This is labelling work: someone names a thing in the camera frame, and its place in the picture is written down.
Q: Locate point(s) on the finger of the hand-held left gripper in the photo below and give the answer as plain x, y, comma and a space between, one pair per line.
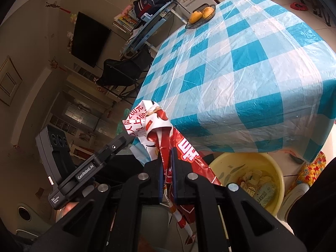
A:
115, 147

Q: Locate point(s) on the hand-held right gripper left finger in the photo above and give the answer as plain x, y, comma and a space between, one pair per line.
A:
155, 183

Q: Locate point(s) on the stack of books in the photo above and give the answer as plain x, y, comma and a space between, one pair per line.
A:
126, 22

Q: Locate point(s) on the red knot wall decoration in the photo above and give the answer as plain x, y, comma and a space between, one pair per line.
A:
53, 5

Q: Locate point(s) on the red floor object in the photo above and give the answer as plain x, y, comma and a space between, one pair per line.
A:
299, 6

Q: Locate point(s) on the blue checked plastic tablecloth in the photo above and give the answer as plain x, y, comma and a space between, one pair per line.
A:
236, 71

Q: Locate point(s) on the glass display cabinet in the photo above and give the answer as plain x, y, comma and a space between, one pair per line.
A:
78, 115

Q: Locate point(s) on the person's right leg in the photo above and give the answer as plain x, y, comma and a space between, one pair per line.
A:
320, 215

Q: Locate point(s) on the pale green seat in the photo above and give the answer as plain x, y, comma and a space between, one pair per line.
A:
39, 215

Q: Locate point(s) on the small green drink carton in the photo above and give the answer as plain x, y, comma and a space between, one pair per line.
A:
263, 193

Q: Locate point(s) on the white plastic stool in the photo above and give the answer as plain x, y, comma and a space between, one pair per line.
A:
195, 1

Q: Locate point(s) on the small plush toy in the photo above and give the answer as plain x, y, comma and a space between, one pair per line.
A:
73, 18

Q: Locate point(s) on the yellow plastic basin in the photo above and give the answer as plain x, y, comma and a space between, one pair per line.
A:
228, 168

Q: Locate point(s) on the white shoe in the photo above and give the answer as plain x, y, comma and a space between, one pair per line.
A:
291, 202

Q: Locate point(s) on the dark backpack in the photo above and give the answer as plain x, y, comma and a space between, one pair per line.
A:
151, 0

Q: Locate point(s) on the black folding chair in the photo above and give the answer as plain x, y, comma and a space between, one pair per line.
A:
120, 71

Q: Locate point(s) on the person's left hand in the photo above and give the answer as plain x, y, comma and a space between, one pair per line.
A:
67, 208

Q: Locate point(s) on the red white snack bag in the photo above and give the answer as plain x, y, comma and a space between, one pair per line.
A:
157, 120

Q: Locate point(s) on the blue glass-top desk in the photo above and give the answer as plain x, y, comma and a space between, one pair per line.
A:
149, 29

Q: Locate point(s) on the yellow mango with dark spot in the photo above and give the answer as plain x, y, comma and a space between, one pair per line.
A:
196, 17

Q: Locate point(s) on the colourful knitted mat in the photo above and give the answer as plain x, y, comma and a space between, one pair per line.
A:
312, 168

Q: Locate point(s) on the dark glass fruit bowl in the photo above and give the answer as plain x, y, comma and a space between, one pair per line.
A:
199, 23

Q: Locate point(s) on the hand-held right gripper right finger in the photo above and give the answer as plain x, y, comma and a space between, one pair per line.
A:
181, 183

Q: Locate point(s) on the black television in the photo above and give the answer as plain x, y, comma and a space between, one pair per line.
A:
90, 39

